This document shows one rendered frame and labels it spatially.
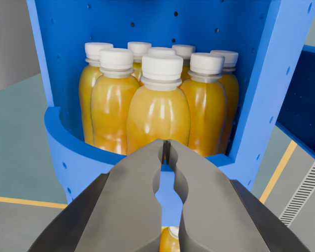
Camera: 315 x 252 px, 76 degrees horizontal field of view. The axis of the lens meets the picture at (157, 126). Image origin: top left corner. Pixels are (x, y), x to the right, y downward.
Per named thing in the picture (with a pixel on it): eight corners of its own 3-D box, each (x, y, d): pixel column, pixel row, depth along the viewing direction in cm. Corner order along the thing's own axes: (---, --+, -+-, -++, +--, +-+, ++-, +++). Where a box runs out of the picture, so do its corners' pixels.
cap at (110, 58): (132, 64, 26) (132, 50, 25) (134, 71, 23) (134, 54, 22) (101, 64, 26) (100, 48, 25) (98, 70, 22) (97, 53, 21)
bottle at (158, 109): (130, 189, 31) (129, 66, 23) (175, 191, 32) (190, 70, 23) (124, 231, 25) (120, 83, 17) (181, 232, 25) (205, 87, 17)
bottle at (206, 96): (195, 212, 28) (222, 81, 20) (155, 188, 32) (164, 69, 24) (215, 185, 33) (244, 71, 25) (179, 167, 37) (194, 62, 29)
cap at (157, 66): (142, 72, 22) (143, 54, 21) (178, 74, 22) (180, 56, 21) (140, 81, 18) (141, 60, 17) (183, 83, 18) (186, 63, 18)
